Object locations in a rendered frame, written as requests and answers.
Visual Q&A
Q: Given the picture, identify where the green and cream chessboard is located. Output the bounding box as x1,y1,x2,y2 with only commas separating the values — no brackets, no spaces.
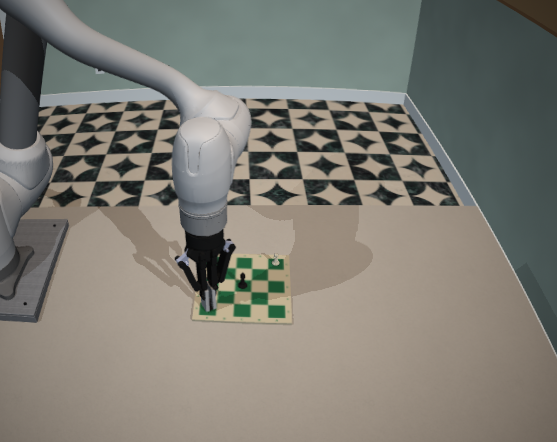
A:
192,253,292,325

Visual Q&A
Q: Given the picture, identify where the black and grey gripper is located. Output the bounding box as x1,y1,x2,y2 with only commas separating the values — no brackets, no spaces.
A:
175,229,236,312

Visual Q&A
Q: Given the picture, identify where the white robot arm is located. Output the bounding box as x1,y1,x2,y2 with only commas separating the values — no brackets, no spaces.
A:
0,0,251,300

